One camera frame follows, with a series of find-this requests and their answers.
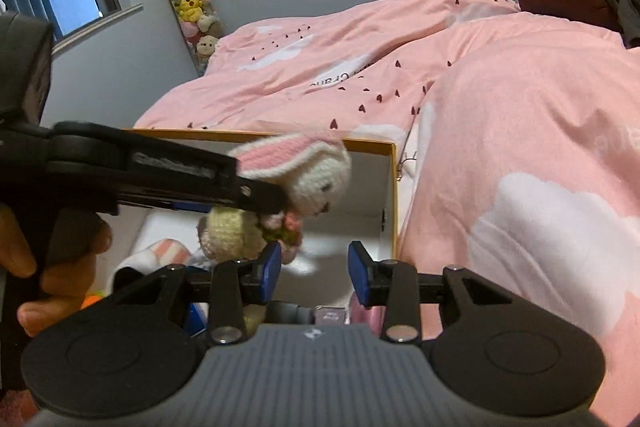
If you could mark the pink striped white cloth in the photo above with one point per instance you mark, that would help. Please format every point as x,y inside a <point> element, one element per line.
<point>155,257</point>

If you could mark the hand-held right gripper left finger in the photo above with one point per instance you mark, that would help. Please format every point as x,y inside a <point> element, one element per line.
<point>270,272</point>

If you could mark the orange crochet carrot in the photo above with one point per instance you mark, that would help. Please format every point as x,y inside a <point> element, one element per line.
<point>91,302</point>

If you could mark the orange cardboard box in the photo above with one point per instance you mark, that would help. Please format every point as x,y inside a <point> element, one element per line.
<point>370,187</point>

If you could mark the grey garment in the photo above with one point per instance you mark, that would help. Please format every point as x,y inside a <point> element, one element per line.
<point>627,14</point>

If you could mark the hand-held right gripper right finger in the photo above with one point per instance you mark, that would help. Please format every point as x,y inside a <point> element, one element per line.
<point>359,274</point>

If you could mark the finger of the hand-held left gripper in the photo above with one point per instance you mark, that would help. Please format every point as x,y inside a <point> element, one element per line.
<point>150,182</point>

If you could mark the grey fabric pouch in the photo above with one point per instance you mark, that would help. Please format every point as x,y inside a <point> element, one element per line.
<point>292,313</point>

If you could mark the white crochet bunny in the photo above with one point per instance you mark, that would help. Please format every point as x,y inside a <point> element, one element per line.
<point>315,177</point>

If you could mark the person's left hand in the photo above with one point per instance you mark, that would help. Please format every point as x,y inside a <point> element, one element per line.
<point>75,272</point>

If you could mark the clear tube of plush toys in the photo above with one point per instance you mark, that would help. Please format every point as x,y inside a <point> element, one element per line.
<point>192,2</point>

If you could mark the pink cloud print duvet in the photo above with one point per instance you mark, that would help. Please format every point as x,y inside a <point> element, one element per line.
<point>500,107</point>

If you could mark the blue packet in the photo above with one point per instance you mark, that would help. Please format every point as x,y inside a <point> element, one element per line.
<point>197,319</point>

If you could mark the small pink item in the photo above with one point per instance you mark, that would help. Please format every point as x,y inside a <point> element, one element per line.
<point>361,313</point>

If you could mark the small lilac box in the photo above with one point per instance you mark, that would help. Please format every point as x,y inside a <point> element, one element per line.
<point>331,316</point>

